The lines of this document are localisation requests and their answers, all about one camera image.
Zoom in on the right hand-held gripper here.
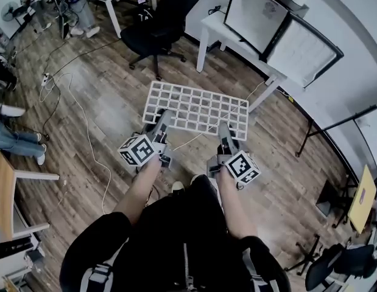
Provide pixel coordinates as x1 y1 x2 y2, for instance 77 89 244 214
206 122 261 186

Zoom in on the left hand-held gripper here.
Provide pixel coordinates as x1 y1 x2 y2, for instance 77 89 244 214
118 109 174 168

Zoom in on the white grid rack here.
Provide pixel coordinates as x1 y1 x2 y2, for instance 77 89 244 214
141 80 249 142

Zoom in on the person's left forearm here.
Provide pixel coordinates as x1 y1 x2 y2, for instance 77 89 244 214
113 156 161 224

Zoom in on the person's right forearm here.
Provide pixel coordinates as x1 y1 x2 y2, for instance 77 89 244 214
217 167 259 240

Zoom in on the black office chair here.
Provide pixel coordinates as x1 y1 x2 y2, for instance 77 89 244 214
119 0 206 82

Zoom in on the phone on tripod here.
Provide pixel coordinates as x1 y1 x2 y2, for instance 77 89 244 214
135 0 155 23

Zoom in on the person's black clothing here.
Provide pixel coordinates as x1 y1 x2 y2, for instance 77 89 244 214
58 175 291 292

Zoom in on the black flat panel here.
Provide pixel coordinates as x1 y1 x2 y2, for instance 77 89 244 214
315 179 342 219

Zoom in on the yellow board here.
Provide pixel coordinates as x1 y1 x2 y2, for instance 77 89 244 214
347 164 377 235

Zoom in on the black swivel chair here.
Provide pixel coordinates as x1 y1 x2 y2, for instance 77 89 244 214
284 234 377 292

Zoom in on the wooden desk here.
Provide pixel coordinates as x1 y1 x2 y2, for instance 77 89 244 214
0 149 60 246

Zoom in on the standing fan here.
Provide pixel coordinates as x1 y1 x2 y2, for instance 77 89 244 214
1 1 21 23

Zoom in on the thin white cable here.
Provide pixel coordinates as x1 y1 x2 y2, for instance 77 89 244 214
172 80 266 152

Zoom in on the white floor cable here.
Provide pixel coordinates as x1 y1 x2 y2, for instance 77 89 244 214
38 71 113 215

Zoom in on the black floor cable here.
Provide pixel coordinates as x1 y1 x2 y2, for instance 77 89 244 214
41 38 122 141

